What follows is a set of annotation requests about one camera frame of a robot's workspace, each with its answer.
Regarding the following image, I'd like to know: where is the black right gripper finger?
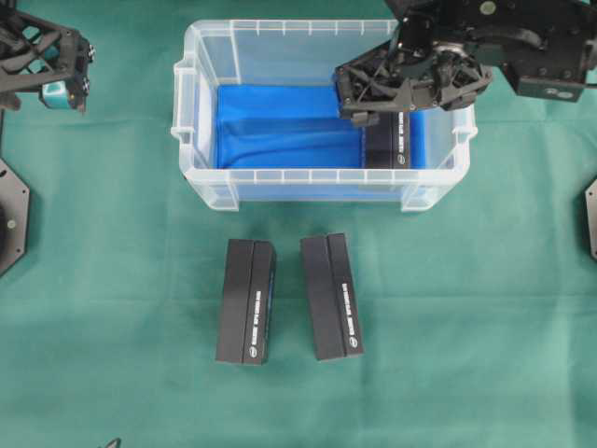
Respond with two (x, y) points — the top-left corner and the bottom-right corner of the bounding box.
(352, 111), (379, 127)

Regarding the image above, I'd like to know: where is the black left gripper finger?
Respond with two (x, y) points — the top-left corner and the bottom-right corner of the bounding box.
(41, 81), (70, 109)

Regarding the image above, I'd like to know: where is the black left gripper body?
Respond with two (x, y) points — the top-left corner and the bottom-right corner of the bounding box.
(1, 8), (96, 113)

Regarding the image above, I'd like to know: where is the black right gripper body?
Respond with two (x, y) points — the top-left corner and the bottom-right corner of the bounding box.
(334, 42), (493, 119)

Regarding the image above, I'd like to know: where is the black RealSense box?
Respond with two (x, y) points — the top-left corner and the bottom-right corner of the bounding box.
(215, 239), (276, 365)
(300, 233), (365, 361)
(365, 112), (410, 170)

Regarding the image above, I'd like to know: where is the black right robot arm base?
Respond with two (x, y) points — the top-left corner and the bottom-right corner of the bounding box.
(584, 179), (597, 260)

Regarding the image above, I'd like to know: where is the black left robot arm base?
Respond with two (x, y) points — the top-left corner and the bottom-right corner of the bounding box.
(0, 160), (30, 275)

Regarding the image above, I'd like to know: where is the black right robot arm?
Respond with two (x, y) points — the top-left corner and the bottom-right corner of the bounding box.
(334, 0), (596, 127)

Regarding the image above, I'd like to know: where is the clear plastic storage case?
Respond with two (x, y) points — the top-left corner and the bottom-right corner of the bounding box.
(172, 20), (477, 212)

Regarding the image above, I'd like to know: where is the blue cloth case liner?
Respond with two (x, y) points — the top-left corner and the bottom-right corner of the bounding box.
(204, 83), (430, 204)

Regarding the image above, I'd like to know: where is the green table cloth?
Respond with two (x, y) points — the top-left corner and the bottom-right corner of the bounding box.
(1, 1), (596, 447)

